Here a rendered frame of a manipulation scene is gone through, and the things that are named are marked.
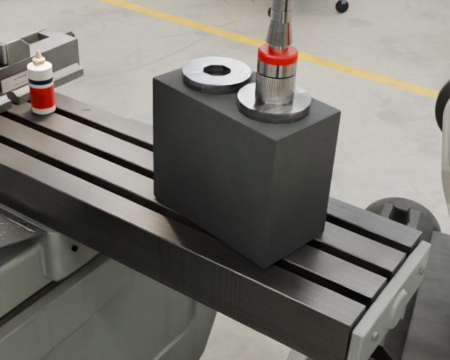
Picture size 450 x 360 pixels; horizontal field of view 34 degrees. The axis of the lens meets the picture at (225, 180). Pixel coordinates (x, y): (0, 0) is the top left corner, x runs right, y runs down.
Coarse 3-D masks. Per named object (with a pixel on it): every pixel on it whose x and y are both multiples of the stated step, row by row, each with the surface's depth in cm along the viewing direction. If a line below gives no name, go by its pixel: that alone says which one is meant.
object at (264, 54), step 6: (264, 48) 85; (294, 48) 85; (258, 54) 85; (264, 54) 83; (270, 54) 83; (276, 54) 83; (282, 54) 83; (288, 54) 84; (294, 54) 84; (264, 60) 84; (270, 60) 83; (276, 60) 83; (282, 60) 83; (288, 60) 83; (294, 60) 84
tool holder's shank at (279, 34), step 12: (276, 0) 81; (288, 0) 80; (276, 12) 81; (288, 12) 81; (276, 24) 82; (288, 24) 82; (276, 36) 82; (288, 36) 83; (276, 48) 83; (288, 48) 84
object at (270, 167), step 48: (192, 96) 90; (240, 96) 88; (192, 144) 93; (240, 144) 86; (288, 144) 83; (192, 192) 97; (240, 192) 90; (288, 192) 88; (240, 240) 93; (288, 240) 93
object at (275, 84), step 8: (264, 64) 84; (296, 64) 85; (256, 72) 86; (264, 72) 84; (272, 72) 84; (280, 72) 84; (288, 72) 84; (256, 80) 86; (264, 80) 85; (272, 80) 84; (280, 80) 84; (288, 80) 85; (256, 88) 87; (264, 88) 85; (272, 88) 85; (280, 88) 85; (288, 88) 85; (256, 96) 87; (264, 96) 86; (272, 96) 85; (280, 96) 85; (288, 96) 86; (272, 104) 86; (280, 104) 86
